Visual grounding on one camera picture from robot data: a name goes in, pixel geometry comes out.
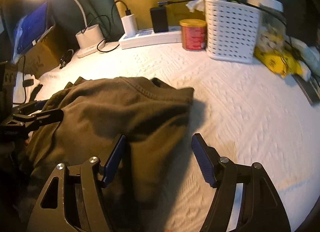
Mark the dark brown t-shirt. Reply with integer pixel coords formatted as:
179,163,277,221
18,77,194,231

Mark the brown cardboard box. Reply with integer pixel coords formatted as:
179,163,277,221
17,24,71,79

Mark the tablet with blue screen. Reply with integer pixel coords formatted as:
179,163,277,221
13,1,55,56

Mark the white desk lamp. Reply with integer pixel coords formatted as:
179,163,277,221
26,0,121,59

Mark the white usb charger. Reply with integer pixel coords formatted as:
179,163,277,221
121,14,138,38

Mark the teal curtain left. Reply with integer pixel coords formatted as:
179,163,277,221
1,0,124,48

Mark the white power strip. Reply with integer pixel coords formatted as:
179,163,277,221
119,26,182,50

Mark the yellow snack bag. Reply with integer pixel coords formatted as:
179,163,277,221
254,46,305,78

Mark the black power adapter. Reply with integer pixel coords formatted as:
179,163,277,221
150,6,169,33

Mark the clear jar white lid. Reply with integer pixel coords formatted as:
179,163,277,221
247,0,286,53

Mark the white perforated plastic basket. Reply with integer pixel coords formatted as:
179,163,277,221
204,0,260,64

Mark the red can gold lid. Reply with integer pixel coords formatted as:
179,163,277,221
179,19,207,51

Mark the black strap on table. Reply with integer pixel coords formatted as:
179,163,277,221
28,84,43,103

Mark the black cable across basket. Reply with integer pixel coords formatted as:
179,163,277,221
157,0,301,58

